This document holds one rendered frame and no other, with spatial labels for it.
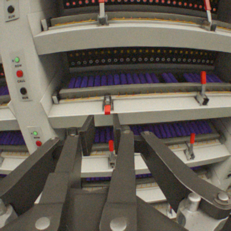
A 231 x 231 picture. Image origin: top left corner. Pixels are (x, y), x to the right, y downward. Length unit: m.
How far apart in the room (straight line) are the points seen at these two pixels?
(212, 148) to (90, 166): 0.45
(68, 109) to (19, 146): 0.29
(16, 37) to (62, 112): 0.21
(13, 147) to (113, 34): 0.52
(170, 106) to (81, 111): 0.23
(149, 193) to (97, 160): 0.28
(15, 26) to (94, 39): 0.19
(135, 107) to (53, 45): 0.25
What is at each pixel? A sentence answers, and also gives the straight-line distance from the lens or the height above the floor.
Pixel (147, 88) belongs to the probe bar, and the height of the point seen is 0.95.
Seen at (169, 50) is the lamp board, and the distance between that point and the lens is 0.51.
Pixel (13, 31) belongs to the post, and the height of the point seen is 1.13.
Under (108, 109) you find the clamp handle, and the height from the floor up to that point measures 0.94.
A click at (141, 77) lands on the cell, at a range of 0.45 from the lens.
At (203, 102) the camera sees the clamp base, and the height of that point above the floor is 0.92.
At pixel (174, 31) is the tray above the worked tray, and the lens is 0.36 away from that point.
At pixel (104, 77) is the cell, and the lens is 0.45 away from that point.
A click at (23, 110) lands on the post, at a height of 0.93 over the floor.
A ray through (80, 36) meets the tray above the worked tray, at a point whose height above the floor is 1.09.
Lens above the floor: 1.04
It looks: 23 degrees down
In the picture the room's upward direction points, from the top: 3 degrees counter-clockwise
